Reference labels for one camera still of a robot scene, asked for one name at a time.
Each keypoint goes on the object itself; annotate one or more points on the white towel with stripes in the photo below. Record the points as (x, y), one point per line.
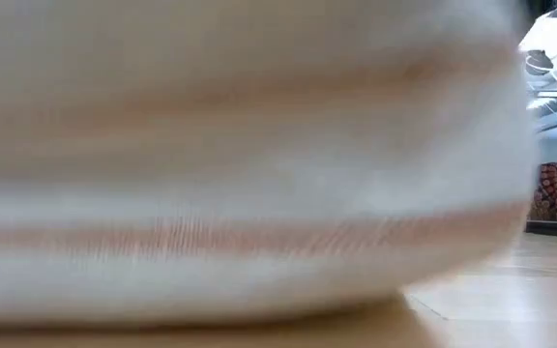
(235, 145)

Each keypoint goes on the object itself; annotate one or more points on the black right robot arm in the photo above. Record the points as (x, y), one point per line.
(539, 6)

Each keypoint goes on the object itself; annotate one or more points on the patterned hanging rug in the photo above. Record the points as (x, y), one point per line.
(551, 193)

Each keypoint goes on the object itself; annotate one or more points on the black aluminium table frame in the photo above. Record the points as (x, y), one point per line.
(556, 228)

